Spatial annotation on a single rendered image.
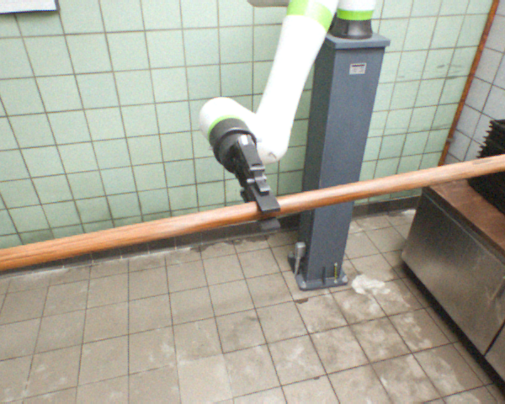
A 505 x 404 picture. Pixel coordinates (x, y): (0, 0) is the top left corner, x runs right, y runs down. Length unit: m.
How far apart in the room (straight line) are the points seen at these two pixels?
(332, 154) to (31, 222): 1.50
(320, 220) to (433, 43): 1.07
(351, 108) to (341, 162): 0.24
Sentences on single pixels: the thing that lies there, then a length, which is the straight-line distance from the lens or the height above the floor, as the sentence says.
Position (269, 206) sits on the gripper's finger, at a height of 1.16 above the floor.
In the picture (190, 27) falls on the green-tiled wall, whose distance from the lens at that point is 1.77.
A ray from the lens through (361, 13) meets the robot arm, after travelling 1.49.
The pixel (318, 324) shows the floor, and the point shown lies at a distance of 1.91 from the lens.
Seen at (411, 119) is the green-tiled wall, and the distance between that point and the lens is 2.38.
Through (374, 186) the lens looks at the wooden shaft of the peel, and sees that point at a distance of 0.67.
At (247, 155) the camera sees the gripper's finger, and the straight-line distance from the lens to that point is 0.66.
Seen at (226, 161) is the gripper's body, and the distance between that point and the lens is 0.75.
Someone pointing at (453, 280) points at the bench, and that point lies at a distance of 1.91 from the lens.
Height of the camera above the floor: 1.51
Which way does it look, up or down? 35 degrees down
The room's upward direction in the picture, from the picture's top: straight up
